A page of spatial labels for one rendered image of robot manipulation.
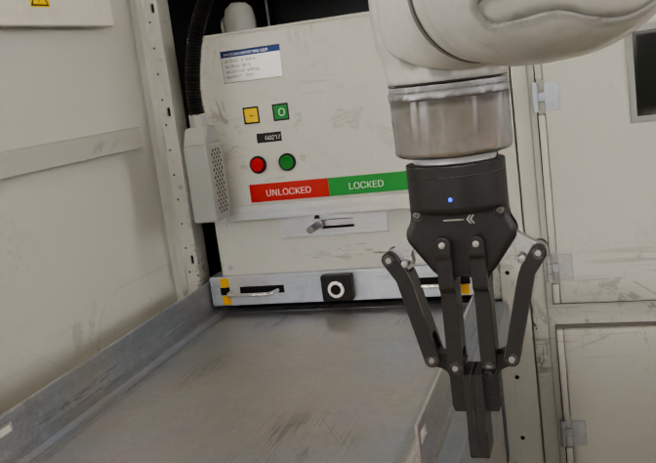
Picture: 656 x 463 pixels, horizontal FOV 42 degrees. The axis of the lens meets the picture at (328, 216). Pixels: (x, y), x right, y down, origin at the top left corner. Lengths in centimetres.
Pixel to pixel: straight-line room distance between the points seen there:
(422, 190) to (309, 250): 101
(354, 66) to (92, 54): 48
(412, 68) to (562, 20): 19
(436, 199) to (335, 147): 97
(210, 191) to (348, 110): 29
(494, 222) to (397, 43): 15
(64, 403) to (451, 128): 85
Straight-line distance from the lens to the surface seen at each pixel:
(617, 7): 44
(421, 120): 61
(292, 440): 111
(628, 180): 151
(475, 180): 62
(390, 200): 153
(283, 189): 162
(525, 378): 163
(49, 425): 128
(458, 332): 67
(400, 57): 60
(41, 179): 147
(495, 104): 62
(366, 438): 109
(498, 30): 47
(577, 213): 152
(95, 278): 157
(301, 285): 164
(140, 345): 148
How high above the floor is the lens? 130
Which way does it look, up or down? 10 degrees down
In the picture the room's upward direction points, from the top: 7 degrees counter-clockwise
